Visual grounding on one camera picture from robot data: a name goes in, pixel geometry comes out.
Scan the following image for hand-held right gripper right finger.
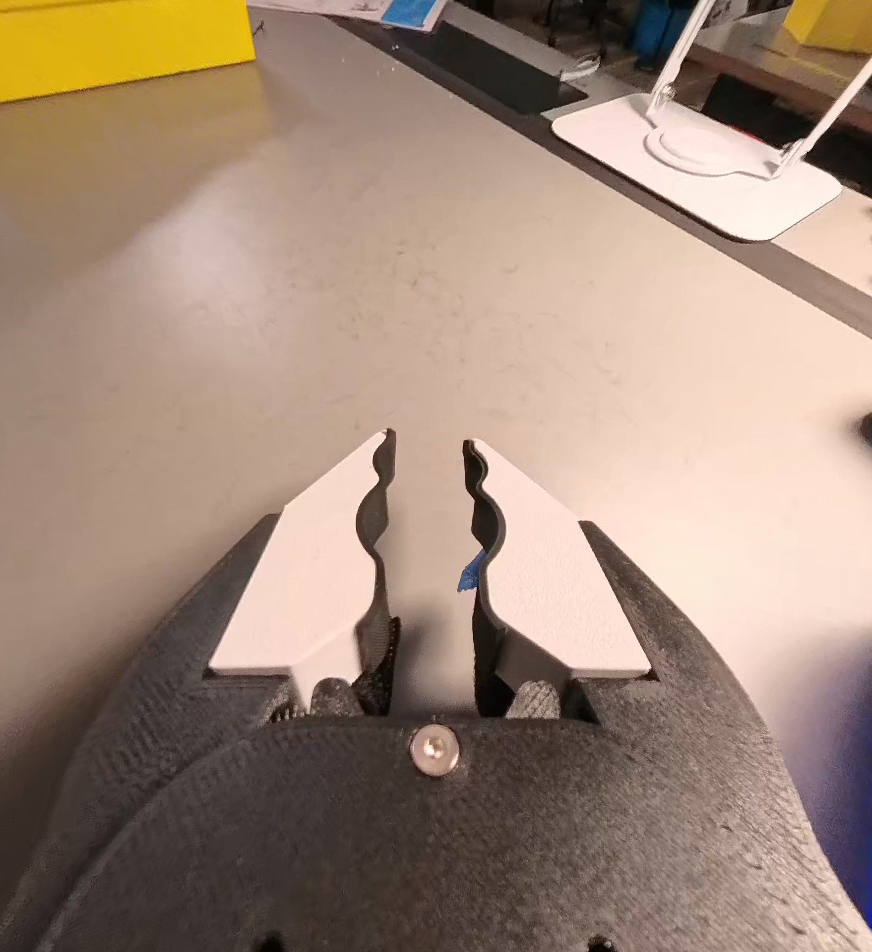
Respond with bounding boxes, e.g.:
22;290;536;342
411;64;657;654
456;439;654;718

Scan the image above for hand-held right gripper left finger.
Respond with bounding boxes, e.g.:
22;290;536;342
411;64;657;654
207;427;401;718

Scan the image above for yellow plastic bin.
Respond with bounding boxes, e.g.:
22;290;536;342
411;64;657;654
0;0;257;111

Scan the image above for white desk lamp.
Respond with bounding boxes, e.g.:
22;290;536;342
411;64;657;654
551;0;872;244

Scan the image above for black flat mat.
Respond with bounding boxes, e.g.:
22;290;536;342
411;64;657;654
395;21;591;116

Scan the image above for small yellow bin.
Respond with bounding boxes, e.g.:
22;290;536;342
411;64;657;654
782;0;872;55

